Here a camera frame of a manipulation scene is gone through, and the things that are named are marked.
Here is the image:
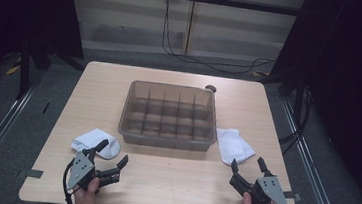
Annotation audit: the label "black curtain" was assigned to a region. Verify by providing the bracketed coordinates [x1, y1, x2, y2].
[0, 0, 90, 121]
[257, 0, 362, 204]

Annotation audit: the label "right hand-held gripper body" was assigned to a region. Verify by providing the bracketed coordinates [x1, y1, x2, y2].
[226, 170, 294, 204]

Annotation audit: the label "left hand-held gripper cable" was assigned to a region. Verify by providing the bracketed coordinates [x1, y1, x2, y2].
[60, 157, 80, 204]

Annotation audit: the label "grey tape piece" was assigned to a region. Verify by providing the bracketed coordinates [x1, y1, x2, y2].
[25, 167, 45, 180]
[279, 189, 303, 202]

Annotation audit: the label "yellow floor tape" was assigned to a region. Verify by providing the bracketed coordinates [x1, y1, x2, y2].
[5, 62, 22, 77]

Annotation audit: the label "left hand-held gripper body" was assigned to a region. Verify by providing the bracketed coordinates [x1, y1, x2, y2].
[65, 147, 124, 196]

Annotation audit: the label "black floor cables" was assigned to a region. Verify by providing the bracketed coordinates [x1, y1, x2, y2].
[277, 85, 316, 158]

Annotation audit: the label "translucent divided storage box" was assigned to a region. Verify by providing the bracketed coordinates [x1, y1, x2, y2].
[116, 78, 223, 154]

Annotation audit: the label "black wall cable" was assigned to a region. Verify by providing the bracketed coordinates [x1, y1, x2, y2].
[158, 0, 281, 80]

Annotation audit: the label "black metal stand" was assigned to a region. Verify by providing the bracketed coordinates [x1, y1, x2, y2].
[15, 36, 89, 107]
[254, 66, 308, 129]

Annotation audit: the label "person's left hand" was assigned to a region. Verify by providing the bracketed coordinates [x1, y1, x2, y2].
[73, 175, 101, 204]

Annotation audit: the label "dark round knob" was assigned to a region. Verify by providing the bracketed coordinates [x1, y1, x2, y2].
[204, 83, 219, 94]

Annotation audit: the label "white sock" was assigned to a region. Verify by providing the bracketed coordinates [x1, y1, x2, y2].
[69, 125, 123, 161]
[212, 126, 259, 168]

